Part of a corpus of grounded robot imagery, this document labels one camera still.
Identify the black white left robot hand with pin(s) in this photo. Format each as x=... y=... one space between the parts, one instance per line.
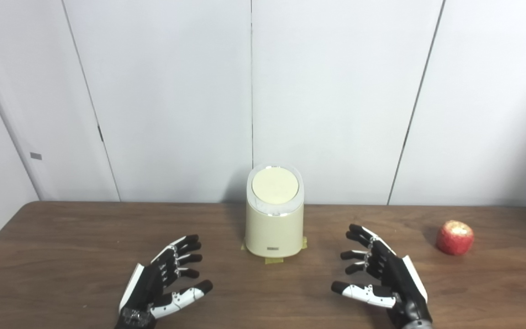
x=146 y=285

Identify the round cream bin lid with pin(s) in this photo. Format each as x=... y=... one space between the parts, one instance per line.
x=275 y=185

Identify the red apple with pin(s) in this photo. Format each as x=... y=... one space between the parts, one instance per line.
x=454 y=237

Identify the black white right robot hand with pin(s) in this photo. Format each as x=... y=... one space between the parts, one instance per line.
x=397 y=278

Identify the small gray wall sticker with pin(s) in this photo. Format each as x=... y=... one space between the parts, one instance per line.
x=35 y=156

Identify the cream-colored cylindrical bin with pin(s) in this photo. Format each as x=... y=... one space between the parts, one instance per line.
x=274 y=230

